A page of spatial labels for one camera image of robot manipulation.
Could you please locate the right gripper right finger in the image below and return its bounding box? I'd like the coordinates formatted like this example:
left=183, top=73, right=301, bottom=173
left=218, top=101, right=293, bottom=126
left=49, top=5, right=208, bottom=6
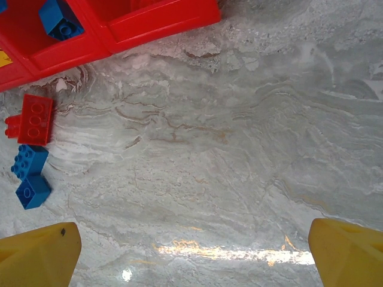
left=308, top=218, right=383, bottom=287

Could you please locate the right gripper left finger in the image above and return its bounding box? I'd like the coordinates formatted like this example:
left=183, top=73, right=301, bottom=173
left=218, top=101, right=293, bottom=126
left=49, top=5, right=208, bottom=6
left=0, top=221, right=82, bottom=287

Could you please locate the yellow lego brick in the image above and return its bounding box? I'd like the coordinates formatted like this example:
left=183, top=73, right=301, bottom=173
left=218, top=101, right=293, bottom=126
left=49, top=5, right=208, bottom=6
left=0, top=50, right=13, bottom=68

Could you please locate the red lego brick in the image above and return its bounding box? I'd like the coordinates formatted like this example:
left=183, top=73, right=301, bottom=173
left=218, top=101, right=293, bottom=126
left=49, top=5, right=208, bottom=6
left=17, top=93, right=54, bottom=146
left=4, top=115, right=22, bottom=139

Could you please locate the red three-compartment container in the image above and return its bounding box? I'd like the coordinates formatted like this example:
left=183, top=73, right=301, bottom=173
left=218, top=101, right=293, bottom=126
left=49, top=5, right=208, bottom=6
left=0, top=0, right=222, bottom=93

